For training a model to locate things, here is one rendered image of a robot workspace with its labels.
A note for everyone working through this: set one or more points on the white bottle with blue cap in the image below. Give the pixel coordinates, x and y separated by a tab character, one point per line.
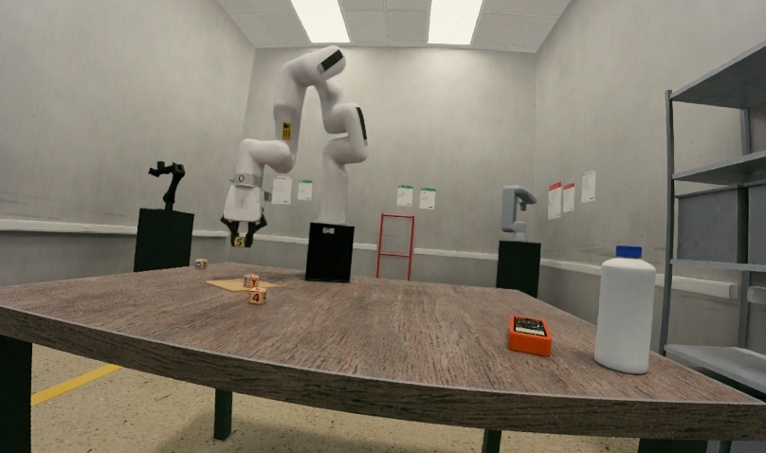
625	312

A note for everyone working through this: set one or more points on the tan square mat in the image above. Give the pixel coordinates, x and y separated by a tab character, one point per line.
237	285

